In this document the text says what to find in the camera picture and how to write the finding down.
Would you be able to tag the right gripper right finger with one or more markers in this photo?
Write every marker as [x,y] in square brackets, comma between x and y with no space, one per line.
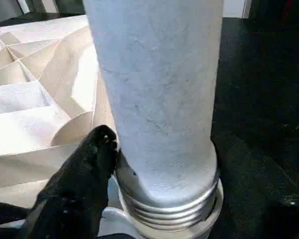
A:
[244,204]

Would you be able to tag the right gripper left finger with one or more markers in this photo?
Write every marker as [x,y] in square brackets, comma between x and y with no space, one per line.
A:
[72,194]

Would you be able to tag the white plastic table top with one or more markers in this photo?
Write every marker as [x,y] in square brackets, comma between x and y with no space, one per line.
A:
[40,112]

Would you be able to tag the white plastic table leg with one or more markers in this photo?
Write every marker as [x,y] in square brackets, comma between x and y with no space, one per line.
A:
[159,87]

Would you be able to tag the black table mat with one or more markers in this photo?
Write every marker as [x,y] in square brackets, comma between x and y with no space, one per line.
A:
[264,87]

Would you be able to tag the white glass-door cabinet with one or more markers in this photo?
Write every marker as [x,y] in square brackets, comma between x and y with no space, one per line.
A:
[49,5]

